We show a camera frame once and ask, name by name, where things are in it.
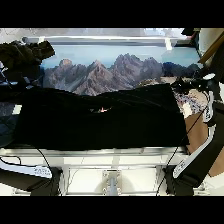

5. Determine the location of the silver frame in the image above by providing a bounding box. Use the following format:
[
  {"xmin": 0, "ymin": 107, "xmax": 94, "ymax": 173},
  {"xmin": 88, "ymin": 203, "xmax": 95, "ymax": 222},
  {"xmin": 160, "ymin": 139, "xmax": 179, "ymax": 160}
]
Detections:
[{"xmin": 0, "ymin": 34, "xmax": 209, "ymax": 197}]

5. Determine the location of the heap of clothes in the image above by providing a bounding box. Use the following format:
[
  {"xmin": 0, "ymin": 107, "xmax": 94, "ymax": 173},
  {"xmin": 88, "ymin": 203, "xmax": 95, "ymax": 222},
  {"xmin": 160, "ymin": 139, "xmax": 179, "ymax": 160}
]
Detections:
[{"xmin": 0, "ymin": 39, "xmax": 56, "ymax": 83}]

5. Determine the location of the black long-sleeved shirt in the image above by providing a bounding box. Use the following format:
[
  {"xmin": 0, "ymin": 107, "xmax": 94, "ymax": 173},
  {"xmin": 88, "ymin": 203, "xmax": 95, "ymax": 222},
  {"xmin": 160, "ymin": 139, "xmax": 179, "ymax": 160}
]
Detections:
[{"xmin": 0, "ymin": 83, "xmax": 190, "ymax": 152}]

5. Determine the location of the dark blue garment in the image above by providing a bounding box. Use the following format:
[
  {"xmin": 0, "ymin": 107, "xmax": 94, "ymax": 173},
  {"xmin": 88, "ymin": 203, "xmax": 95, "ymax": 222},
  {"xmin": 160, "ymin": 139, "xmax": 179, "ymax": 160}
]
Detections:
[{"xmin": 0, "ymin": 101, "xmax": 22, "ymax": 149}]

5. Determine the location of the black cable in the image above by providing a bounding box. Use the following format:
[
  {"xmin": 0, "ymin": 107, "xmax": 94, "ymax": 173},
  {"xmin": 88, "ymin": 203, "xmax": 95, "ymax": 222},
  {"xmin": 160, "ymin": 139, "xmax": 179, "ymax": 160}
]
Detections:
[
  {"xmin": 33, "ymin": 147, "xmax": 54, "ymax": 188},
  {"xmin": 155, "ymin": 109, "xmax": 208, "ymax": 197}
]

